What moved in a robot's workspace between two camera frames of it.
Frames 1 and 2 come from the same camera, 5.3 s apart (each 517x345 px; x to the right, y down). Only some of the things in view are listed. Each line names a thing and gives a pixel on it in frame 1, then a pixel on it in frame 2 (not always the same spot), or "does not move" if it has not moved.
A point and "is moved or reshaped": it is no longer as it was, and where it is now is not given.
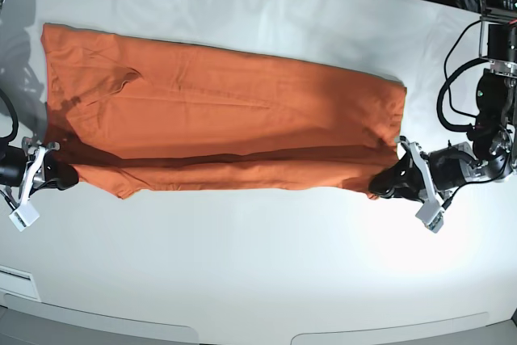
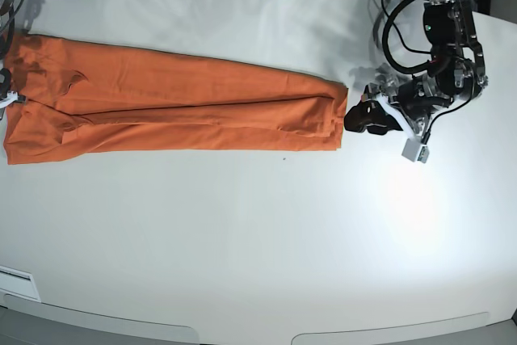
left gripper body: [14, 162] → [5, 82]
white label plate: [19, 283] does not move
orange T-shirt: [132, 116] is moved or reshaped
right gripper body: [451, 166] → [418, 98]
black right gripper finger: [401, 180] → [369, 115]
